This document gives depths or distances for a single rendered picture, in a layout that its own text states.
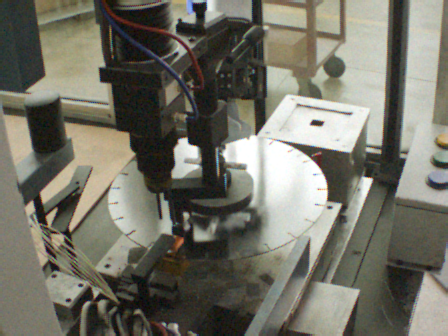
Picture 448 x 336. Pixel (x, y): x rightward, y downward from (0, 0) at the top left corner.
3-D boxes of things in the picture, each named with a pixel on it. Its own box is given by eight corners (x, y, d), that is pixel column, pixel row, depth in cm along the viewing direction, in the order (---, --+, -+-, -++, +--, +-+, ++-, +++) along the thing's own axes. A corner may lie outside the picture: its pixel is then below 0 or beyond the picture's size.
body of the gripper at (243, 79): (246, 98, 97) (246, 18, 97) (193, 99, 101) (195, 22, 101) (268, 102, 104) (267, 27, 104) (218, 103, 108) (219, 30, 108)
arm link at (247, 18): (195, -4, 101) (219, 6, 108) (194, 24, 101) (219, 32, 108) (238, -9, 97) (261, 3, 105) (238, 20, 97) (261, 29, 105)
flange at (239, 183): (265, 200, 99) (265, 186, 98) (191, 218, 96) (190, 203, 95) (239, 162, 108) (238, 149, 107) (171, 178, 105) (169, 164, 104)
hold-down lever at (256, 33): (223, 39, 88) (222, 20, 87) (267, 44, 86) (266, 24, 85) (198, 61, 82) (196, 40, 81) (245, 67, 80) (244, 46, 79)
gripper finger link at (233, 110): (245, 163, 101) (246, 100, 101) (210, 162, 104) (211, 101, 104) (255, 163, 104) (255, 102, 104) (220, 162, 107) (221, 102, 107)
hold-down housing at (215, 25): (204, 131, 92) (195, -9, 82) (234, 138, 90) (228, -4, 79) (181, 149, 88) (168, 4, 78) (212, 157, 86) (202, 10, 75)
